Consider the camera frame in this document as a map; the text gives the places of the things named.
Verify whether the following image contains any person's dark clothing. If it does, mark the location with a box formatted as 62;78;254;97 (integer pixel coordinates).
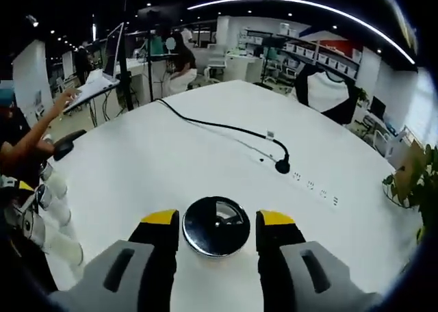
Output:
0;236;59;296

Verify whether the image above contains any white office chair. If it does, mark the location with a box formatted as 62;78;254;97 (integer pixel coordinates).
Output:
205;53;229;83

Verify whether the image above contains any black cable with plug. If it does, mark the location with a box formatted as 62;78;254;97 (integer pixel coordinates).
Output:
155;98;291;175

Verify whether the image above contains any open silver laptop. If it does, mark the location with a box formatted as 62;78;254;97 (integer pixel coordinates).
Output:
63;21;126;114

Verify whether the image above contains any chair with black-white shirt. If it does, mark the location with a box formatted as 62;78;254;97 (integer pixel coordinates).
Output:
294;64;359;125

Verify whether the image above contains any tall seasoning bottle beige powder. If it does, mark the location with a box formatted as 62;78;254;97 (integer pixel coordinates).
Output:
18;207;85;267

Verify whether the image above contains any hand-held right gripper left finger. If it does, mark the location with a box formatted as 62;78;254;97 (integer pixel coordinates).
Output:
47;209;181;312

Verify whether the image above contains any tall seasoning bottle brown powder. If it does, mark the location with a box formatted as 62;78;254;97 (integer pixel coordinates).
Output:
181;195;253;258

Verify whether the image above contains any small glass seasoning bottle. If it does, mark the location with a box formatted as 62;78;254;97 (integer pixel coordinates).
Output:
40;161;68;200
34;183;73;226

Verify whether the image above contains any shelf with white bins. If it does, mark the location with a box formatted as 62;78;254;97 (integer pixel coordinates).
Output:
239;21;362;82

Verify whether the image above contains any brown cardboard box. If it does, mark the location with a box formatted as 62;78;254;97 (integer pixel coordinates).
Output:
389;139;427;179

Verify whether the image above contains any black monitor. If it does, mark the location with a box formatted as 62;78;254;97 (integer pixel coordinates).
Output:
370;95;387;118

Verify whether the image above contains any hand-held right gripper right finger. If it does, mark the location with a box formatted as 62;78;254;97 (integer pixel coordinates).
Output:
255;209;384;312

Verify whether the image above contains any potted green plant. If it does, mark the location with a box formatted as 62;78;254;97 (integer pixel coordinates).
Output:
381;142;438;248

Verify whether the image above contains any white standing desk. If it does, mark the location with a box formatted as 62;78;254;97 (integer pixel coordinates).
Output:
61;75;138;128

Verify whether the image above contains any black stand pole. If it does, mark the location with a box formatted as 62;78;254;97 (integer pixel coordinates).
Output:
145;3;157;103

